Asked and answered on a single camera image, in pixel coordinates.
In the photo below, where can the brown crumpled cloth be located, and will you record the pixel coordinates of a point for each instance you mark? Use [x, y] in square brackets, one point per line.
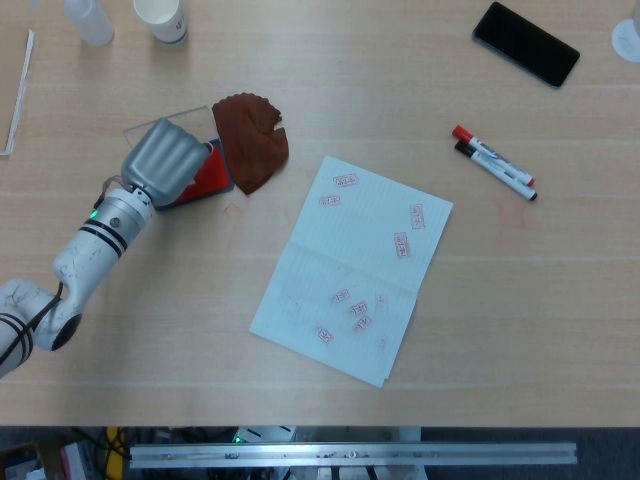
[252, 145]

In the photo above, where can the white round coaster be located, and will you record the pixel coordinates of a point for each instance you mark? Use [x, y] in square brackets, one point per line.
[627, 42]

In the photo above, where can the white lined paper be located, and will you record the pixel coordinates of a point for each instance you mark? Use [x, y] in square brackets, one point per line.
[350, 270]

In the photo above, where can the black smartphone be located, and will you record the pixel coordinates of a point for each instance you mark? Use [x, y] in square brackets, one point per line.
[525, 44]

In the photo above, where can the black cap whiteboard marker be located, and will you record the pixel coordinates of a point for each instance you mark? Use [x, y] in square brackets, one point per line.
[500, 175]

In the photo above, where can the white paper cup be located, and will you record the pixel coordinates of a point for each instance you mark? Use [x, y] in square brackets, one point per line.
[162, 22]

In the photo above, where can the aluminium profile rail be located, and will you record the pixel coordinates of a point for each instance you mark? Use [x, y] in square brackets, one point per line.
[350, 455]

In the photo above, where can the red ink pad clear lid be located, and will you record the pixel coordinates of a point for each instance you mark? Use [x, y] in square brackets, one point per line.
[212, 172]

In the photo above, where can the red cap whiteboard marker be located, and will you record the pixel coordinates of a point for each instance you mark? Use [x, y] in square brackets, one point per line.
[462, 132]

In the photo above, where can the clear plastic wash bottle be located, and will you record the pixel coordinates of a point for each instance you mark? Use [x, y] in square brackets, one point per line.
[92, 22]

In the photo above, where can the white paper booklet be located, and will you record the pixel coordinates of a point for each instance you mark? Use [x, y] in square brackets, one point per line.
[17, 105]

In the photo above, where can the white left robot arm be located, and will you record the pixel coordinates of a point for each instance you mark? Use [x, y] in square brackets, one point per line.
[90, 250]

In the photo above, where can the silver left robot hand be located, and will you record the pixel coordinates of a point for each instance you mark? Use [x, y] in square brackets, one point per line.
[165, 160]

